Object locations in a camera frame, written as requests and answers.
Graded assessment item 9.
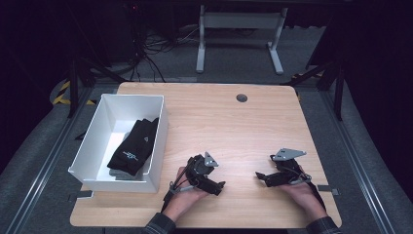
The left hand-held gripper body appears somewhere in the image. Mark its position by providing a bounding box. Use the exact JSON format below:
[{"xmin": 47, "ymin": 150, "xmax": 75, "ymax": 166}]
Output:
[{"xmin": 188, "ymin": 151, "xmax": 219, "ymax": 189}]

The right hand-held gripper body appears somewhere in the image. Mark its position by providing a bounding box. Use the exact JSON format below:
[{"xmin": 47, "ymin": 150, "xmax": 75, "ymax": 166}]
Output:
[{"xmin": 264, "ymin": 148, "xmax": 312, "ymax": 188}]

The black glove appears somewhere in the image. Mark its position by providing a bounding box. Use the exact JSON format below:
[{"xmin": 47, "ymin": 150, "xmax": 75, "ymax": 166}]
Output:
[{"xmin": 106, "ymin": 117, "xmax": 160, "ymax": 177}]

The white box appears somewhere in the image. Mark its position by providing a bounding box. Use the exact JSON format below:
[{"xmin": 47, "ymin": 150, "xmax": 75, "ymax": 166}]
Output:
[{"xmin": 67, "ymin": 94, "xmax": 169, "ymax": 193}]

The grey tape strip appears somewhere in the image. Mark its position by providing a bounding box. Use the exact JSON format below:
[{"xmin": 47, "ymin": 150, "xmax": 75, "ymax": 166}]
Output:
[{"xmin": 317, "ymin": 184, "xmax": 341, "ymax": 197}]

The black metal stand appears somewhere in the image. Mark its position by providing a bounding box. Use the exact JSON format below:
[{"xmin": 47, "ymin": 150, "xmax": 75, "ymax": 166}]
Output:
[
  {"xmin": 66, "ymin": 57, "xmax": 129, "ymax": 119},
  {"xmin": 281, "ymin": 57, "xmax": 346, "ymax": 122}
]

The yellow black hazard tape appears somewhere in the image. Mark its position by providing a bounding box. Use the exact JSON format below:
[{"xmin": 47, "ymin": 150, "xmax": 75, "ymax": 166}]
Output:
[{"xmin": 52, "ymin": 80, "xmax": 97, "ymax": 106}]

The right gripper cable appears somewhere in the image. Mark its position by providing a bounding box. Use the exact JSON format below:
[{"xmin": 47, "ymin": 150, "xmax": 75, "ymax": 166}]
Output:
[{"xmin": 290, "ymin": 169, "xmax": 314, "ymax": 186}]

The left gripper grey cable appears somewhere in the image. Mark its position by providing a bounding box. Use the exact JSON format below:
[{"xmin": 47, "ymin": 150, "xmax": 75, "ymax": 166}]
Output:
[{"xmin": 168, "ymin": 167, "xmax": 198, "ymax": 195}]

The aluminium floor rail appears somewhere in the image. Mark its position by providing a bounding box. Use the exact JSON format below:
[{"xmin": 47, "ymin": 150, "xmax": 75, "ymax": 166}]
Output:
[
  {"xmin": 6, "ymin": 87, "xmax": 95, "ymax": 234},
  {"xmin": 319, "ymin": 87, "xmax": 396, "ymax": 234}
]

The bundle of floor cables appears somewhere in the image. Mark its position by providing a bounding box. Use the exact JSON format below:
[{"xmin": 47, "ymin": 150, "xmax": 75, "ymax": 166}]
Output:
[{"xmin": 128, "ymin": 25, "xmax": 203, "ymax": 83}]

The white desk frame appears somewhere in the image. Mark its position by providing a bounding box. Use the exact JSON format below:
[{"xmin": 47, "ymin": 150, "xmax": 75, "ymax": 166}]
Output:
[{"xmin": 195, "ymin": 4, "xmax": 289, "ymax": 76}]

